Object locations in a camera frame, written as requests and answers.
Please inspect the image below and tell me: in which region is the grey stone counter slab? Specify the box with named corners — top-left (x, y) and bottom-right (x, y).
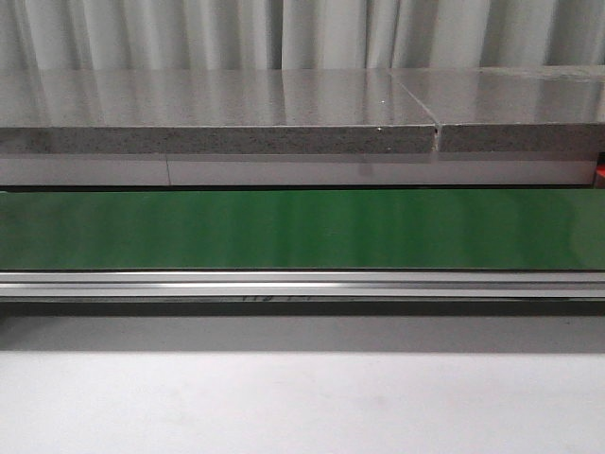
top-left (1, 70), bottom-right (436, 155)

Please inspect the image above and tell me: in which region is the green conveyor belt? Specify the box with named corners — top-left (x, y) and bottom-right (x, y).
top-left (1, 188), bottom-right (604, 271)

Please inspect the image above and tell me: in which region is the grey stone slab right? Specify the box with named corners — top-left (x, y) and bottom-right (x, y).
top-left (390, 67), bottom-right (604, 156)

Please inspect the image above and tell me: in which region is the white curtain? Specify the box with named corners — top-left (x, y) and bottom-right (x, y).
top-left (1, 0), bottom-right (604, 70)

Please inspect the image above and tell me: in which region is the aluminium conveyor frame rail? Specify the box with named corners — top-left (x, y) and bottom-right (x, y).
top-left (1, 271), bottom-right (604, 299)

